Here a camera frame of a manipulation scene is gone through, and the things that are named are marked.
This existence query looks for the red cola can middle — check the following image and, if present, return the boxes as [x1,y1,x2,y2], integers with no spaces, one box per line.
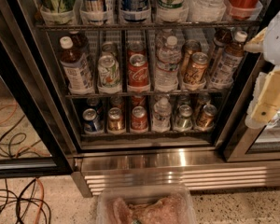
[128,53,150,92]

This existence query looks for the rear orange soda can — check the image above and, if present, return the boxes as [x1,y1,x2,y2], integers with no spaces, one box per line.
[180,39,202,76]

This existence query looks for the water bottle bottom shelf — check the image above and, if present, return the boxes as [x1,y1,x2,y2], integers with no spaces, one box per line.
[152,97,172,133]

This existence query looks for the green can top shelf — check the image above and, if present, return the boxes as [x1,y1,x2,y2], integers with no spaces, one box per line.
[40,0,76,25]

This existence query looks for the orange can bottom right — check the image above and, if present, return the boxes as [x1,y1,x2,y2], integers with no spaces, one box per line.
[195,105,217,131]

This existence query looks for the rear orange can bottom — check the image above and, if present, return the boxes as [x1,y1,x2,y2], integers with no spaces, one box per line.
[195,92,211,113]

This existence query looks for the rear gold can bottom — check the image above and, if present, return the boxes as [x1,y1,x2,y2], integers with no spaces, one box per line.
[110,96,124,110]

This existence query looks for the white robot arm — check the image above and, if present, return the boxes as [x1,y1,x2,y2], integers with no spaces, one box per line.
[244,11,280,129]

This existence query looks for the tea bottle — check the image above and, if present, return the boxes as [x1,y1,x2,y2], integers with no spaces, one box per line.
[70,31,91,57]
[210,30,247,89]
[60,36,93,95]
[208,28,232,73]

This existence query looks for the water bottle shelf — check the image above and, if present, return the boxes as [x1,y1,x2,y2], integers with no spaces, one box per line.
[189,0,226,22]
[152,97,172,133]

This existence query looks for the front right tea bottle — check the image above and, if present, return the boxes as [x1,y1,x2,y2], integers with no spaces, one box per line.
[210,30,247,89]

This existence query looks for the front left tea bottle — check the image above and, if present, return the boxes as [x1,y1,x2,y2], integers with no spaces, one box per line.
[60,36,93,95]

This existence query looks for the rear right tea bottle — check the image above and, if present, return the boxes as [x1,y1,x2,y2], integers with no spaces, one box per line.
[208,28,232,73]

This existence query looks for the blue can shelf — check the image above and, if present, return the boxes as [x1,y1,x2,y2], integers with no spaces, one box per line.
[82,108,103,134]
[119,0,150,22]

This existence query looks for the glass fridge door right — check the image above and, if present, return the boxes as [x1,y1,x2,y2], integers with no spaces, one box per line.
[221,58,280,162]

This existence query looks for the blue can bottom shelf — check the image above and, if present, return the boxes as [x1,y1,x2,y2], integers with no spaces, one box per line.
[82,108,103,134]

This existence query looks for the black cables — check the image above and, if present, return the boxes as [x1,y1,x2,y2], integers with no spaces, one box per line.
[0,114,52,224]

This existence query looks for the clear water bottle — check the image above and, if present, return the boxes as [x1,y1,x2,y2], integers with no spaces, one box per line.
[155,35,181,91]
[155,29,175,50]

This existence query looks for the clear plastic container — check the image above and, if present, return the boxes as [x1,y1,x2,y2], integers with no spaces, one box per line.
[96,184,198,224]

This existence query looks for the orange cable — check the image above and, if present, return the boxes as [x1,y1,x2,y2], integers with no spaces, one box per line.
[0,100,50,224]

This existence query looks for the blue can top shelf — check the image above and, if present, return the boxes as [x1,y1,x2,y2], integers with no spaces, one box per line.
[119,0,150,22]

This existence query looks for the stainless steel fridge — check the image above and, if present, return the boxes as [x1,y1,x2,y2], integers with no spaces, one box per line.
[0,0,280,197]

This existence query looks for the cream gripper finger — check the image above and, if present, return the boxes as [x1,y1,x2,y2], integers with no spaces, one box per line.
[244,28,267,53]
[251,66,280,123]

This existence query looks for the water bottle top shelf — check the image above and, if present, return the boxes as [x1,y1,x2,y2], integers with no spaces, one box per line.
[189,0,226,22]

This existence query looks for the gold can bottom shelf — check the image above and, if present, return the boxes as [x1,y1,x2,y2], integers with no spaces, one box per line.
[107,107,125,132]

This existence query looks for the rear left tea bottle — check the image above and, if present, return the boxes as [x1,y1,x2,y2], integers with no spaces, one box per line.
[70,31,91,57]

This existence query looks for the red can bottom shelf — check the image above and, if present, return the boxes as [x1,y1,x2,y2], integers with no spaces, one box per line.
[131,106,148,132]

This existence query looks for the front orange soda can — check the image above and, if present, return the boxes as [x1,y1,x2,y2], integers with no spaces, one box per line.
[183,52,208,85]

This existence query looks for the rear silver can bottom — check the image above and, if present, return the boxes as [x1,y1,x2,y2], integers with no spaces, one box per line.
[176,94,190,107]

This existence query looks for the orange soda can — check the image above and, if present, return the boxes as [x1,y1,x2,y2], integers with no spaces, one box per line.
[180,39,202,76]
[183,52,208,85]

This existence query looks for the glass fridge door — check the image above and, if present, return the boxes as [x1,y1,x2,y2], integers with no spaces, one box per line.
[0,28,72,178]
[221,58,280,162]

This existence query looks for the white green can top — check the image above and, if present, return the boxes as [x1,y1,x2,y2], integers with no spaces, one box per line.
[156,0,189,22]

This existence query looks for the rear white green can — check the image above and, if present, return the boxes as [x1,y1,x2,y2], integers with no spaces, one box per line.
[101,41,118,58]

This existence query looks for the rear blue can bottom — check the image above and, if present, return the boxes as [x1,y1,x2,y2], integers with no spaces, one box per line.
[87,98,104,116]

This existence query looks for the white green soda can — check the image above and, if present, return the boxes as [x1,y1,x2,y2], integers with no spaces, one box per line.
[98,54,121,94]

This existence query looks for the glass fridge door left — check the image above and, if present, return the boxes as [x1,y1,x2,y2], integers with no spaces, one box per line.
[0,28,72,178]

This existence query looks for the clear front water bottle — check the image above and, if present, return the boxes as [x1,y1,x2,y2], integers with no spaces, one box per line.
[155,35,181,91]

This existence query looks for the rear red can bottom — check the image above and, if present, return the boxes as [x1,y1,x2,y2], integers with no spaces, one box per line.
[131,95,147,107]

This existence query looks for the clear rear water bottle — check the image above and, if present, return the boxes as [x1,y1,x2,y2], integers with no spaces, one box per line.
[155,29,175,50]

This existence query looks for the rear red cola can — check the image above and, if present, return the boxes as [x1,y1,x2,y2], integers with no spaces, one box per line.
[127,41,146,57]

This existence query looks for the silver green can bottom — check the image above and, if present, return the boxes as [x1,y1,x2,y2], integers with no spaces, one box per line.
[174,105,192,132]

